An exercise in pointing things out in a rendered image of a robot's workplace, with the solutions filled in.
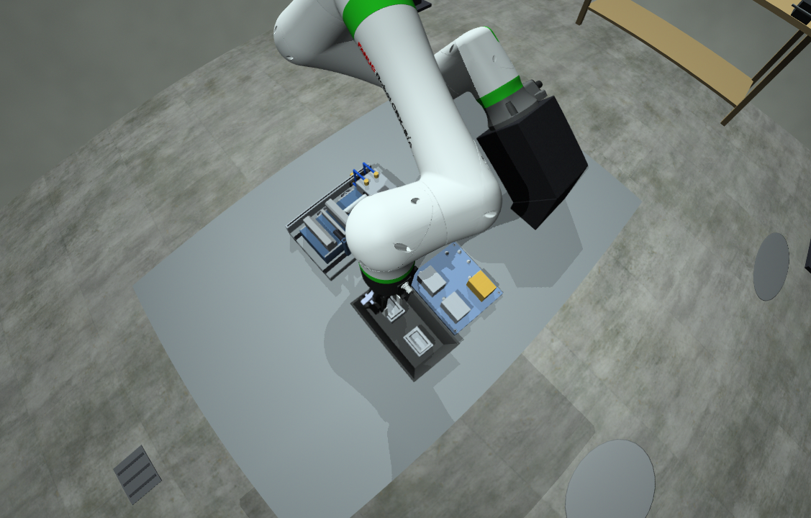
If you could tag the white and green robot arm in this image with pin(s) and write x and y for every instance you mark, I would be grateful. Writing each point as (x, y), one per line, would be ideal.
(457, 195)

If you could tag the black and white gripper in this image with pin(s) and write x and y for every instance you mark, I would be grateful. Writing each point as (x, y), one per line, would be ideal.
(381, 300)

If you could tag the yellow rectangular block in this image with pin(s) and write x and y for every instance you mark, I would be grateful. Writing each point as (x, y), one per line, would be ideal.
(481, 286)

